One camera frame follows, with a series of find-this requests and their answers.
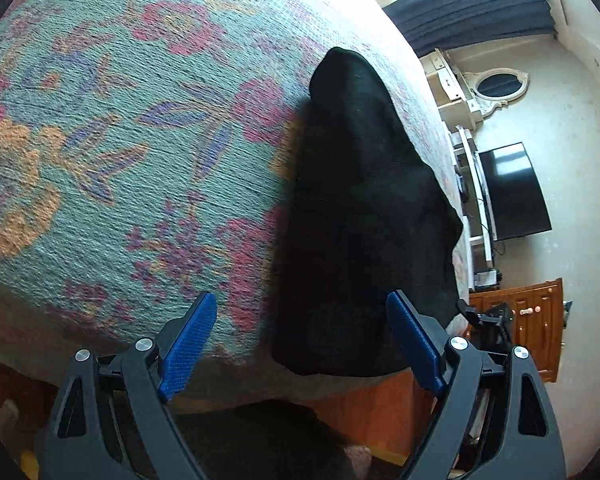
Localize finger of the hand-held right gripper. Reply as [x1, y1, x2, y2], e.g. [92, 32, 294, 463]
[456, 298, 483, 322]

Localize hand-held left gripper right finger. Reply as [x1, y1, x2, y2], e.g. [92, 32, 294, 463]
[385, 289, 568, 480]

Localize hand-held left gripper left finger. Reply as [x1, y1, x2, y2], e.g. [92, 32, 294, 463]
[34, 291, 219, 480]

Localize black studded pants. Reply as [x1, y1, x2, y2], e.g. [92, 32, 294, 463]
[270, 46, 465, 378]

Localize wooden cabinet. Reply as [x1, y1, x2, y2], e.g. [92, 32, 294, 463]
[467, 279, 566, 386]

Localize small white box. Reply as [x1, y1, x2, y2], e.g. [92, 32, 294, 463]
[474, 270, 502, 291]

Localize white television stand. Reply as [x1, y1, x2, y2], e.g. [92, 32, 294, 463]
[447, 125, 498, 266]

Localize black television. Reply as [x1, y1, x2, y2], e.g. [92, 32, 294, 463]
[477, 142, 553, 242]

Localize floral bed blanket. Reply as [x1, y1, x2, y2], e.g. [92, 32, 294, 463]
[0, 0, 473, 403]

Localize white dressing table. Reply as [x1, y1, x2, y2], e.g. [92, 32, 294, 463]
[421, 49, 481, 136]

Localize white oval vanity mirror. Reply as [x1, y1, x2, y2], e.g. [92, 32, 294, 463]
[464, 70, 530, 122]

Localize blue curtain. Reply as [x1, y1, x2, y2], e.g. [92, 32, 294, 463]
[382, 0, 556, 57]

